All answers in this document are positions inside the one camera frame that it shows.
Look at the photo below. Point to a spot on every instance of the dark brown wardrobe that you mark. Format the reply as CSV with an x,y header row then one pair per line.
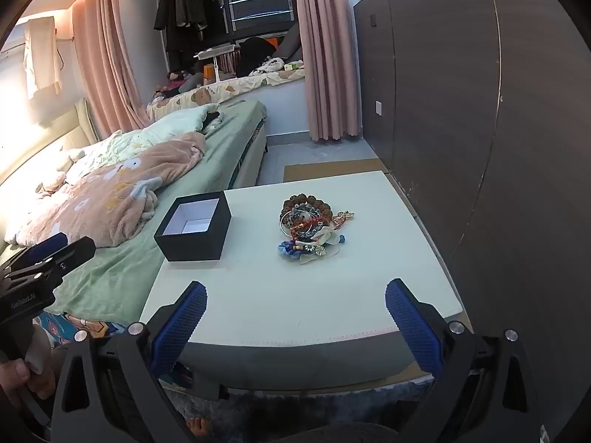
x,y
461,101

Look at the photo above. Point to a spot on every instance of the pale green floral quilt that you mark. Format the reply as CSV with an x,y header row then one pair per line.
x,y
171,124

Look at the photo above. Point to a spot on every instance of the floral window seat cushion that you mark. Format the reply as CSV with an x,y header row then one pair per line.
x,y
258,84

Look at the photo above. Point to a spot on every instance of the person's left hand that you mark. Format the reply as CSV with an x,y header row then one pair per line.
x,y
18,374

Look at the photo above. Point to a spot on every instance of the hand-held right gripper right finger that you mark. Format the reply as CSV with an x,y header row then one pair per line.
x,y
411,327

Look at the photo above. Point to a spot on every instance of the cartoon printed mattress cover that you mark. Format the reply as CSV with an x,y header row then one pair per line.
x,y
87,325

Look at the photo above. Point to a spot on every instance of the grey pillow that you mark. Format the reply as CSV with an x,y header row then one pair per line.
x,y
288,44

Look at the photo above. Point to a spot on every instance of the white lamp stand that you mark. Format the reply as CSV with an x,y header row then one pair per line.
x,y
217,53

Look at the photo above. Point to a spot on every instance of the pink curtain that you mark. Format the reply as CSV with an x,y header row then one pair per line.
x,y
108,55
328,55

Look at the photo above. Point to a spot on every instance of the flattened cardboard sheet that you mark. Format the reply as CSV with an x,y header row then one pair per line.
x,y
332,170

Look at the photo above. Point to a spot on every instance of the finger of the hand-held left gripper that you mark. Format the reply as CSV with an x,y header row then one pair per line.
x,y
48,244
64,258

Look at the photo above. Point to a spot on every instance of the beige padded headboard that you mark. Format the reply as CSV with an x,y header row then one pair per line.
x,y
46,140

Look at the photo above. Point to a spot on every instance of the black gift box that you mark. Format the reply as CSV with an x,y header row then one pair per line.
x,y
198,235

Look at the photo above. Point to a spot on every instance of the pink floral fleece blanket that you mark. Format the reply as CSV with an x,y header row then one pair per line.
x,y
106,198

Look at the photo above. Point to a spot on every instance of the black bag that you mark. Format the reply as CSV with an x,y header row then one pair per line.
x,y
254,55

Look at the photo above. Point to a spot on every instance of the person's foot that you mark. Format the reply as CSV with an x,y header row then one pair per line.
x,y
199,427

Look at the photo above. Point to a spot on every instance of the beige bed base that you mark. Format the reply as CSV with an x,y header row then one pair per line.
x,y
251,157

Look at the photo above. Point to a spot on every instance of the pile of plush toys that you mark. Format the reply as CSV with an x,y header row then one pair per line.
x,y
178,83

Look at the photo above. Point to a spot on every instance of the bed with green sheet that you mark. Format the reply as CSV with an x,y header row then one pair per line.
x,y
138,263

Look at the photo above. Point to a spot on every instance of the dark hanging clothes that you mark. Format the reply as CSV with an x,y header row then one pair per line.
x,y
180,9

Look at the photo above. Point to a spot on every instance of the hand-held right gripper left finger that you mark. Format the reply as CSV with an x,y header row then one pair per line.
x,y
180,327

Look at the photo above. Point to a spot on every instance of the white hanging shirt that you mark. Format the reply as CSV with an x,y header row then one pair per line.
x,y
41,55

